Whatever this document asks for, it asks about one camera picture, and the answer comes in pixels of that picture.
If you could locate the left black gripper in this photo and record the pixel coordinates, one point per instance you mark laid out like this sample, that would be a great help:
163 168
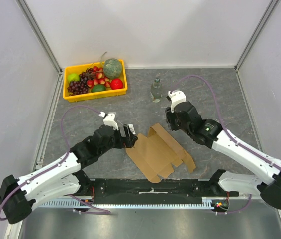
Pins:
127 142

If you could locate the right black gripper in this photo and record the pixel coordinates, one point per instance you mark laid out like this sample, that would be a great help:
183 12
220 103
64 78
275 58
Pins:
171 119

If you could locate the brown cardboard box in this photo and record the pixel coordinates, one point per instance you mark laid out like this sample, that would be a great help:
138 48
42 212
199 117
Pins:
158 153

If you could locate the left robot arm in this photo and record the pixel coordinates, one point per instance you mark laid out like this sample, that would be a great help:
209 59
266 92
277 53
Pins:
20 196

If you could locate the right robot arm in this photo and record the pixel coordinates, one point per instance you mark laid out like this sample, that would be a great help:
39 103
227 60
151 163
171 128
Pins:
265 180

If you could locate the small white packet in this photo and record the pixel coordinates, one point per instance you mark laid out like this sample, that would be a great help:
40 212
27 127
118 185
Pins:
131 127

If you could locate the clear glass bottle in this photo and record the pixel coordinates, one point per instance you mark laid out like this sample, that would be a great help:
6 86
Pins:
156 90

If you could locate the red tomato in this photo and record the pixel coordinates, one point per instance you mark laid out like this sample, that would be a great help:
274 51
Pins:
116 83

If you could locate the green avocado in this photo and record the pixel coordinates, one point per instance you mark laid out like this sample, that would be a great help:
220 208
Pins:
98 88

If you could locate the green netted melon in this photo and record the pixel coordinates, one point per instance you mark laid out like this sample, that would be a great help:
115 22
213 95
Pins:
112 68

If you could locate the dark purple grape bunch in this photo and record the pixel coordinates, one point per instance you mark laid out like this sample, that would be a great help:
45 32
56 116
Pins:
77 88

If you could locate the green apple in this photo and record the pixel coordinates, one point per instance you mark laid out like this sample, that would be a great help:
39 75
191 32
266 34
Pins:
73 77

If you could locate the yellow plastic fruit bin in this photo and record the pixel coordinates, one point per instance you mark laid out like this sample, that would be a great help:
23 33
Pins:
89 95

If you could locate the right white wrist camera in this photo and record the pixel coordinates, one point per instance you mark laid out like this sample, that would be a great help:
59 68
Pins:
176 97

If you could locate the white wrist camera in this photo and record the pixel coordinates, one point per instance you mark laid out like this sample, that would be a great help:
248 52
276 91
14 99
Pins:
109 119
176 97

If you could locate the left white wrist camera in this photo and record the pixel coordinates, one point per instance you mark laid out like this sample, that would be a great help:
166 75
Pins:
109 119

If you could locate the slotted cable duct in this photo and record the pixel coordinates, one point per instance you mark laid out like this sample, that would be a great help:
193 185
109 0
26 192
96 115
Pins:
72 203

